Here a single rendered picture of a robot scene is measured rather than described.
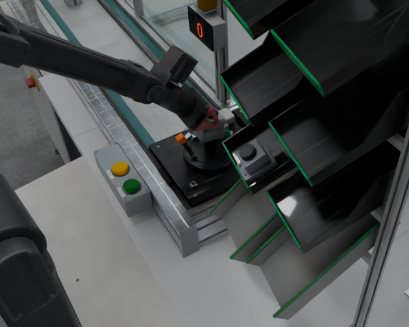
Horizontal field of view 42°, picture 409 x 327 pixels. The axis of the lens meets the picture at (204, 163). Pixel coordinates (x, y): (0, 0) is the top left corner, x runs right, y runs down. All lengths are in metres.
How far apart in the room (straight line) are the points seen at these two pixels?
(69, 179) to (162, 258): 0.39
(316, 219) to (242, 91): 0.25
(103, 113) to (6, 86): 2.03
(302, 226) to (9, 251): 0.60
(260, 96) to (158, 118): 0.71
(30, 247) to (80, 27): 1.68
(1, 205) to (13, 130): 2.75
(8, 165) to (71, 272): 1.69
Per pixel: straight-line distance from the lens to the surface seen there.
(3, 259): 0.38
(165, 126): 1.52
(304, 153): 0.79
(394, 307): 1.24
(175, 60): 1.10
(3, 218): 0.40
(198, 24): 1.36
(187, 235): 1.22
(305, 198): 0.92
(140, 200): 1.29
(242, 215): 1.13
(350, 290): 1.24
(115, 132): 1.46
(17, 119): 3.23
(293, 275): 1.04
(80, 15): 2.11
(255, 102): 0.87
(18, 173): 2.88
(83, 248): 1.34
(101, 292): 1.26
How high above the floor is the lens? 1.91
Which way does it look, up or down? 45 degrees down
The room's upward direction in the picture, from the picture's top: 5 degrees counter-clockwise
